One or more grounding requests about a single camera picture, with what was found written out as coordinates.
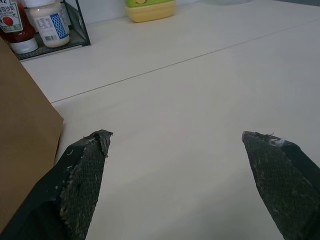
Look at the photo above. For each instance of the yellow dish detergent bottle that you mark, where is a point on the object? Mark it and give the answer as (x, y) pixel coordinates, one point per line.
(150, 12)

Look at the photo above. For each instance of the white mayonnaise bottle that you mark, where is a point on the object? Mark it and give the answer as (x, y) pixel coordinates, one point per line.
(50, 25)

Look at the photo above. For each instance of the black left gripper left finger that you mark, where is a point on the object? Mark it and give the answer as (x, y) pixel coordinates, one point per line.
(62, 180)

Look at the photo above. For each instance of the red ketchup bottle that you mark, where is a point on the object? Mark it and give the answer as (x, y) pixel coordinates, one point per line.
(17, 30)

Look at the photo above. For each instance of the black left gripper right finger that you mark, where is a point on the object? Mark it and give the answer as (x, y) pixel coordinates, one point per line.
(287, 185)

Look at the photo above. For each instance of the brown paper bag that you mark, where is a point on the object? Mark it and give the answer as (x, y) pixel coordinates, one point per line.
(22, 120)

